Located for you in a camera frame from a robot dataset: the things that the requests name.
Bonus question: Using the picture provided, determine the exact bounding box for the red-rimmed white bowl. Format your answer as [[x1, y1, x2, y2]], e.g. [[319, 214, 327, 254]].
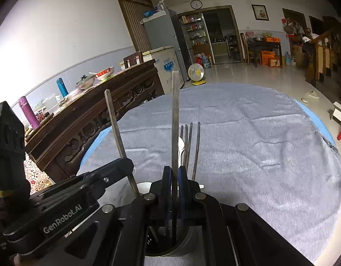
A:
[[95, 66, 115, 80]]

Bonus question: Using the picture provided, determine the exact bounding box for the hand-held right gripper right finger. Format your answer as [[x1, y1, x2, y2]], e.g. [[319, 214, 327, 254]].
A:
[[178, 166, 315, 266]]

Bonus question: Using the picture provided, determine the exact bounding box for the dark cylindrical utensil holder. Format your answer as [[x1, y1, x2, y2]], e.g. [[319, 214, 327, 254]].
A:
[[145, 222, 199, 257]]

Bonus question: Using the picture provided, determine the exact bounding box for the grey table cloth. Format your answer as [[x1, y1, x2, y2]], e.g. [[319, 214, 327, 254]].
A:
[[76, 83, 341, 266]]

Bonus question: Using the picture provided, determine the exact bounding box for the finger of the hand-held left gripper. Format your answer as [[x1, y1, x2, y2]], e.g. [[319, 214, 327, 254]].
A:
[[29, 158, 135, 214]]

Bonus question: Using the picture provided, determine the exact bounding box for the carved wooden headboard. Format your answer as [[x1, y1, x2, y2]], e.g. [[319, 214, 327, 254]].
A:
[[25, 59, 165, 184]]

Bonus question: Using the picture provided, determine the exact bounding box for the framed wall picture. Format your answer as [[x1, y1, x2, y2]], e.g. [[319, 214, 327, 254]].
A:
[[251, 4, 270, 22]]

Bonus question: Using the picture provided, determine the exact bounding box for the white chest freezer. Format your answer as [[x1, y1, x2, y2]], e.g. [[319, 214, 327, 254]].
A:
[[120, 46, 185, 95]]

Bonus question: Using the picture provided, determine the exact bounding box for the floral cloth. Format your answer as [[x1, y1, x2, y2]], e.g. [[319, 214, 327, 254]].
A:
[[23, 152, 53, 195]]

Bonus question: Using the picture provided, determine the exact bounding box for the white stool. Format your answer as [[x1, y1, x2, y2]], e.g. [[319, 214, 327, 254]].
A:
[[330, 102, 341, 125]]

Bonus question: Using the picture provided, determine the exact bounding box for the blue bottle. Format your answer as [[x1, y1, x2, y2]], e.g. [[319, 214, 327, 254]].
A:
[[56, 78, 69, 98]]

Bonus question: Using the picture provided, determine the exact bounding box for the brown wooden door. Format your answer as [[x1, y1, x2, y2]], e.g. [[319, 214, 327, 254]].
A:
[[115, 0, 154, 61]]

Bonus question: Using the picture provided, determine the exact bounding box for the dark wooden side table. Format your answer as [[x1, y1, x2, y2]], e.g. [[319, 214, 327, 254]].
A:
[[246, 36, 283, 69]]

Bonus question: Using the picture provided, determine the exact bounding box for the shelf with goods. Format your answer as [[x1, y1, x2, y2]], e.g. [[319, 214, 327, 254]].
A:
[[180, 15, 212, 59]]

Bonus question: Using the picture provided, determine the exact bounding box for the wooden chair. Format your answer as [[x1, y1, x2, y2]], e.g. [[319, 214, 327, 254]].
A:
[[239, 33, 257, 64], [123, 51, 144, 69]]

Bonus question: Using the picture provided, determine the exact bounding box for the grey refrigerator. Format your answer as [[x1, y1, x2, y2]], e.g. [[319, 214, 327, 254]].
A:
[[142, 8, 192, 82]]

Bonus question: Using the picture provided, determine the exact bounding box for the purple bottle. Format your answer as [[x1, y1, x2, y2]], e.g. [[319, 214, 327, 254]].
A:
[[18, 96, 41, 130]]

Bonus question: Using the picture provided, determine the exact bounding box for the lidded glass pot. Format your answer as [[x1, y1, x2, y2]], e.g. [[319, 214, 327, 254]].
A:
[[76, 74, 96, 90]]

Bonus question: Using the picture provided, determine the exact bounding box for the metal rack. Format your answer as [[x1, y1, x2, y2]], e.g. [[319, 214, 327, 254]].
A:
[[226, 33, 241, 62]]

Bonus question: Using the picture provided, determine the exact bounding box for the clear plastic container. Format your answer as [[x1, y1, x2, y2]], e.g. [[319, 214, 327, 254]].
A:
[[43, 94, 63, 110]]

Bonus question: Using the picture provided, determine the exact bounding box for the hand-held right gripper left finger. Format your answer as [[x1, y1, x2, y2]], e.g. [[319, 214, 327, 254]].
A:
[[34, 166, 173, 266]]

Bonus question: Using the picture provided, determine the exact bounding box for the wooden staircase railing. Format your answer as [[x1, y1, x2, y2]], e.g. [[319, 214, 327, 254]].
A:
[[306, 28, 341, 90]]

